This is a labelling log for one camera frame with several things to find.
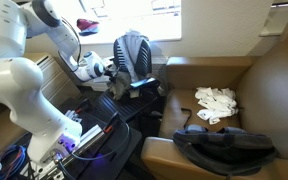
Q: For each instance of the crumpled white cloth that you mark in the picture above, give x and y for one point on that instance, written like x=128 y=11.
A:
x=217 y=105

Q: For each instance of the aluminium rail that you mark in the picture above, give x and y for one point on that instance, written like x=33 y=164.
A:
x=90 y=133

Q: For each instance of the black slatted office chair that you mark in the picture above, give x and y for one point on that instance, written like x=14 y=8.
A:
x=130 y=103

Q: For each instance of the tan leather couch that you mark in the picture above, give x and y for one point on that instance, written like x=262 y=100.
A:
x=270 y=100

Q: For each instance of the khaki shorts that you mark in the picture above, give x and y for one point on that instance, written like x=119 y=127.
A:
x=118 y=86

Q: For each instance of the red cap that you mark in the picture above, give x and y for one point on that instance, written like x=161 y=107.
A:
x=86 y=24

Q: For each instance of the black orange clamp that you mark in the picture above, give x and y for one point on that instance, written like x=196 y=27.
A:
x=82 y=107
x=110 y=125

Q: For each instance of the blue grey backpack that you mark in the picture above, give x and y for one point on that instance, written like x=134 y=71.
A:
x=224 y=150

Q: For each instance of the bright window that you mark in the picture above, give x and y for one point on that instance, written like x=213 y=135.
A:
x=134 y=16

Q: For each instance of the beige drawer cabinet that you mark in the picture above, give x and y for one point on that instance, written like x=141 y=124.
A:
x=55 y=83

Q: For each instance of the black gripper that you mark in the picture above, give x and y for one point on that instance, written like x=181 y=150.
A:
x=110 y=71

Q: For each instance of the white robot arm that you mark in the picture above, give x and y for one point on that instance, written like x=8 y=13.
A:
x=14 y=86

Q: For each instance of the grey striped shirt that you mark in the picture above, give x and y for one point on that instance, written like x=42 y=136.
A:
x=132 y=50

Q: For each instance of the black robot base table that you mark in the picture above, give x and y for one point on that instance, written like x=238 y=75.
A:
x=117 y=156

